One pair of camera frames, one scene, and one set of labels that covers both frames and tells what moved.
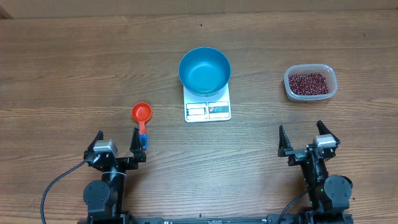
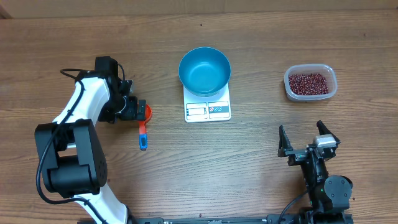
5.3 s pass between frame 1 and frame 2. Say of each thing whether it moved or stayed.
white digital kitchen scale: stayed
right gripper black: stayed
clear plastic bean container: stayed
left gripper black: moved
